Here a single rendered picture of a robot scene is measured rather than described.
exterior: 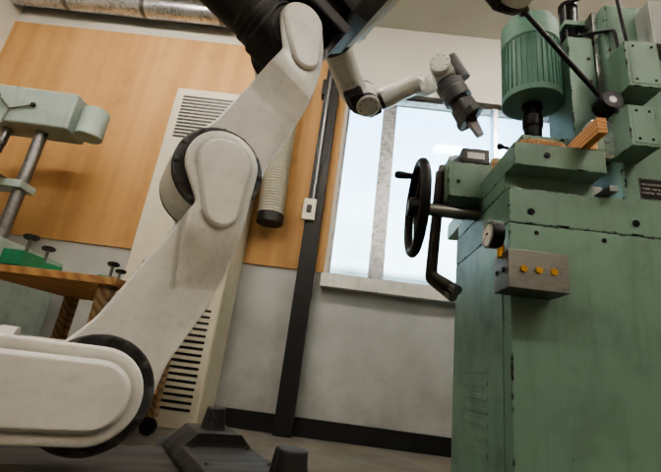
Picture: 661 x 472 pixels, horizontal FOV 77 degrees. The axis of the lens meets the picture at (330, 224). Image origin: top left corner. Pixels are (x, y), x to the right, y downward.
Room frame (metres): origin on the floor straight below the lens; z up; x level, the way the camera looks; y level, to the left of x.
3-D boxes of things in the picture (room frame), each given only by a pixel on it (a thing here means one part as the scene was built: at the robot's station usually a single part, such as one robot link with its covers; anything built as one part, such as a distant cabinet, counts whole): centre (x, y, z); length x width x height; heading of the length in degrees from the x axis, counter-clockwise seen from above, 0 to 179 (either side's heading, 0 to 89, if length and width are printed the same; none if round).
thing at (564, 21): (1.09, -0.72, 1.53); 0.08 x 0.08 x 0.17; 87
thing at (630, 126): (0.93, -0.76, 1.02); 0.09 x 0.07 x 0.12; 177
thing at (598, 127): (1.04, -0.58, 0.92); 0.54 x 0.02 x 0.04; 177
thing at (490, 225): (0.84, -0.36, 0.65); 0.06 x 0.04 x 0.08; 177
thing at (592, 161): (1.14, -0.47, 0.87); 0.61 x 0.30 x 0.06; 177
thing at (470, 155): (1.14, -0.39, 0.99); 0.13 x 0.11 x 0.06; 177
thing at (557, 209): (1.09, -0.70, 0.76); 0.57 x 0.45 x 0.09; 87
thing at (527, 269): (0.84, -0.42, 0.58); 0.12 x 0.08 x 0.08; 87
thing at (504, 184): (1.10, -0.52, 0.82); 0.40 x 0.21 x 0.04; 177
